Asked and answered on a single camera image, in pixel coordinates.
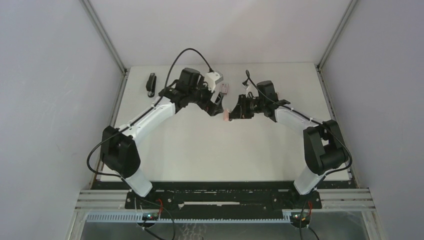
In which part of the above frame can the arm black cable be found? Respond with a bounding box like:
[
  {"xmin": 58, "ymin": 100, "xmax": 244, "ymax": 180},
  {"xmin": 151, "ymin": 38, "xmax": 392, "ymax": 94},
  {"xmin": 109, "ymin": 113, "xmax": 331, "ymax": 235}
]
[
  {"xmin": 86, "ymin": 48, "xmax": 215, "ymax": 180},
  {"xmin": 243, "ymin": 69, "xmax": 353, "ymax": 175}
]

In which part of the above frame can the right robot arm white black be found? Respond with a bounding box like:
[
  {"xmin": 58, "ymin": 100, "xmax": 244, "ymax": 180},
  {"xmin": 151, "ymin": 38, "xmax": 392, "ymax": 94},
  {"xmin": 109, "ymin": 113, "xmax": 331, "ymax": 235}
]
[{"xmin": 224, "ymin": 79, "xmax": 351, "ymax": 208}]

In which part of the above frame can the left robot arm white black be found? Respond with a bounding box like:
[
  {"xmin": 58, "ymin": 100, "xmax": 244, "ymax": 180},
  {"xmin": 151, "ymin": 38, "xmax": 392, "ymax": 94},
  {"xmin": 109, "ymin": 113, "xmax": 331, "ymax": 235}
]
[{"xmin": 100, "ymin": 67, "xmax": 224, "ymax": 209}]

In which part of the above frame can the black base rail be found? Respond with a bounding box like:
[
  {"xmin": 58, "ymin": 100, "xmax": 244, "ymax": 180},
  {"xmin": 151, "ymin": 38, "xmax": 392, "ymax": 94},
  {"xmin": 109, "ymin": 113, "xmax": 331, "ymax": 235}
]
[{"xmin": 124, "ymin": 181, "xmax": 323, "ymax": 220}]

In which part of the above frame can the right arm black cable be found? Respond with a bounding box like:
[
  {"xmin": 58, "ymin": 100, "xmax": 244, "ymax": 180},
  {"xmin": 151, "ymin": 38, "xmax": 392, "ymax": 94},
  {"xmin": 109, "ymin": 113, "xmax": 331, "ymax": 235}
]
[{"xmin": 243, "ymin": 69, "xmax": 353, "ymax": 175}]

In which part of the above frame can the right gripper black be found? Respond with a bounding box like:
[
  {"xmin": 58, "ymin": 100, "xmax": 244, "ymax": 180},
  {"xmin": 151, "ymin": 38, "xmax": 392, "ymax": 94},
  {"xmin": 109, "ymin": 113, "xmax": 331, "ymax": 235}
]
[{"xmin": 228, "ymin": 94, "xmax": 266, "ymax": 119}]

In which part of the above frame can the staple box red white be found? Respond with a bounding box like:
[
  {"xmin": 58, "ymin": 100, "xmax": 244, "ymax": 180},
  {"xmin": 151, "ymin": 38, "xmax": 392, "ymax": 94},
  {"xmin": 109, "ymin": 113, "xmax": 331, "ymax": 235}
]
[{"xmin": 220, "ymin": 83, "xmax": 229, "ymax": 95}]

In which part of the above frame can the pink and white stapler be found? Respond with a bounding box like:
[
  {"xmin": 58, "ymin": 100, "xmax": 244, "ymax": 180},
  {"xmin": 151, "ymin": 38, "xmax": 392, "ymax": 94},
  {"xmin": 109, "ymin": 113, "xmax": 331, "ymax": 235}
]
[{"xmin": 223, "ymin": 108, "xmax": 231, "ymax": 122}]

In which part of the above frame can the white cable duct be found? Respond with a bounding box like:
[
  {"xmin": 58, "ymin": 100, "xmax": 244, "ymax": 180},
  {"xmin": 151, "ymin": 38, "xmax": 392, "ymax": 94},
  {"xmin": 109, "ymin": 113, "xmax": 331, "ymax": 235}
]
[{"xmin": 86, "ymin": 212, "xmax": 292, "ymax": 224}]

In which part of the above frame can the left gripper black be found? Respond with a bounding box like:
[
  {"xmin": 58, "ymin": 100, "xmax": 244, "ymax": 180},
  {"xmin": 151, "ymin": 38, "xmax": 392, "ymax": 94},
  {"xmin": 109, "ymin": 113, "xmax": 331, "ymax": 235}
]
[{"xmin": 188, "ymin": 77, "xmax": 224, "ymax": 117}]

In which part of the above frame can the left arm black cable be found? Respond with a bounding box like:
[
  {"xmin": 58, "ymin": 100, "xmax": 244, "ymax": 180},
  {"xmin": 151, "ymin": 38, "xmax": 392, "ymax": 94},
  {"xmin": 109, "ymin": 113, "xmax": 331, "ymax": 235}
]
[{"xmin": 86, "ymin": 48, "xmax": 215, "ymax": 180}]

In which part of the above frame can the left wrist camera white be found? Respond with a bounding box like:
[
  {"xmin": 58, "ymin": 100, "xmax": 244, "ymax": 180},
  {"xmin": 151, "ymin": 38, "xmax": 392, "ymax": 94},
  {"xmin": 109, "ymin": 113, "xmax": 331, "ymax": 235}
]
[{"xmin": 203, "ymin": 71, "xmax": 224, "ymax": 93}]

